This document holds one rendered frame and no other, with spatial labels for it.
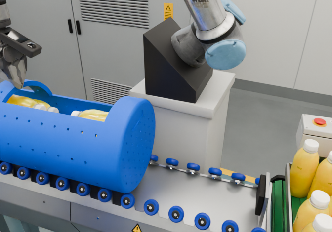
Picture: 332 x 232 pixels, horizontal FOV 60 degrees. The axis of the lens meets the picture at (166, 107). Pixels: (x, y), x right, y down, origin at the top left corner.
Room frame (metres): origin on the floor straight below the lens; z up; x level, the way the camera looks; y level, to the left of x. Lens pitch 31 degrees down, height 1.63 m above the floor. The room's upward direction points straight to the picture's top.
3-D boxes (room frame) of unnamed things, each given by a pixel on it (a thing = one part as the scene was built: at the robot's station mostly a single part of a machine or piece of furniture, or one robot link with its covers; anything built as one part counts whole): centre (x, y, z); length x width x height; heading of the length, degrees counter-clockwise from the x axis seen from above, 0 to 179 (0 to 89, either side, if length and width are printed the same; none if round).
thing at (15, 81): (0.80, 0.48, 1.27); 0.06 x 0.03 x 0.09; 72
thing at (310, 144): (0.69, -0.44, 1.09); 0.04 x 0.04 x 0.02
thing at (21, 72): (0.83, 0.47, 1.27); 0.06 x 0.03 x 0.09; 72
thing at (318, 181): (0.63, -0.49, 0.99); 0.07 x 0.07 x 0.19
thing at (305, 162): (0.69, -0.44, 0.99); 0.07 x 0.07 x 0.19
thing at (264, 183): (0.57, -0.27, 0.99); 0.10 x 0.02 x 0.12; 162
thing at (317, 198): (0.48, -0.37, 1.09); 0.04 x 0.04 x 0.02
